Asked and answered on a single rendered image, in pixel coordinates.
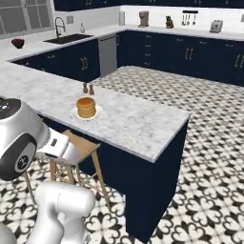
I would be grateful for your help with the dark red bowl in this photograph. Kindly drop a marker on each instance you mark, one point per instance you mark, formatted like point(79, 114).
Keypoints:
point(18, 43)

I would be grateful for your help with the black rail with hanging tools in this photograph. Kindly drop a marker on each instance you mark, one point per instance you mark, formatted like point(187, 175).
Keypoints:
point(190, 12)

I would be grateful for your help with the dark blue dining counter cabinet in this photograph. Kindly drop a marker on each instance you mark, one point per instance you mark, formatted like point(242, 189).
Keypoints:
point(152, 190)

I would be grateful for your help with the silver toaster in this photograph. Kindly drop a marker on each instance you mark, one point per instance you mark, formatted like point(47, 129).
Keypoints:
point(216, 26)

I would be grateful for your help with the white plate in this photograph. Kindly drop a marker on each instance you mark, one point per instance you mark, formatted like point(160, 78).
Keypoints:
point(99, 111)

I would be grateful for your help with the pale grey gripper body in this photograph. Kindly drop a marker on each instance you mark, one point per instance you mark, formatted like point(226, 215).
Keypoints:
point(72, 154)

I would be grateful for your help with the wooden stool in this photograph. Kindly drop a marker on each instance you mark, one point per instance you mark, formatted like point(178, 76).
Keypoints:
point(29, 188)
point(85, 147)

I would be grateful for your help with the dark blue wall cupboards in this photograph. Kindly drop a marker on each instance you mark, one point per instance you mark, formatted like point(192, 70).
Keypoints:
point(143, 2)

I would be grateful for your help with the stack of golden pancakes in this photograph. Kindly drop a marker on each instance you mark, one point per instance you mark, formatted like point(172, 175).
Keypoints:
point(86, 107)

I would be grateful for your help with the grey dishwasher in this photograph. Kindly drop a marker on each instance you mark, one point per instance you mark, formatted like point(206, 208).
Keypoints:
point(107, 55)

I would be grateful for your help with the white soap dispenser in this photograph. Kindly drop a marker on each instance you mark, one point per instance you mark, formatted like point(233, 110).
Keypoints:
point(82, 29)

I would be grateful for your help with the dark blue sink cupboard run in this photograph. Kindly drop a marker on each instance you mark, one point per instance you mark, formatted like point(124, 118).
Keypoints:
point(68, 62)

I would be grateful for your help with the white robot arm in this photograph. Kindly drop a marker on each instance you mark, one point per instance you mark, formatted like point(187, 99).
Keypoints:
point(19, 136)

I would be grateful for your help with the black spring tap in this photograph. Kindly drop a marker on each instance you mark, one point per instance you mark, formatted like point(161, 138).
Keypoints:
point(57, 27)

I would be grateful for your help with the grey framed window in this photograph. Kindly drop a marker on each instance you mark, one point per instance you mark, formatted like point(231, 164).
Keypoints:
point(19, 16)

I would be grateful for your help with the grey wall socket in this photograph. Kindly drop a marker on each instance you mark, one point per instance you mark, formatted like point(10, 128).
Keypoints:
point(70, 19)

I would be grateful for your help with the brown pepper shaker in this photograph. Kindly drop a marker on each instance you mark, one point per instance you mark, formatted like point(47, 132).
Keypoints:
point(85, 88)
point(91, 90)

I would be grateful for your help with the black sink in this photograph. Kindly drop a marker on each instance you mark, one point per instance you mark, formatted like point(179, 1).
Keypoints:
point(68, 38)

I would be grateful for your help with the white paper towel roll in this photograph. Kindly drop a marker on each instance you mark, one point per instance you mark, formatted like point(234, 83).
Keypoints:
point(122, 18)

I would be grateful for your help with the dark blue long cupboard run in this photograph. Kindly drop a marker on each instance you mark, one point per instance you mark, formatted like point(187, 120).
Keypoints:
point(209, 62)

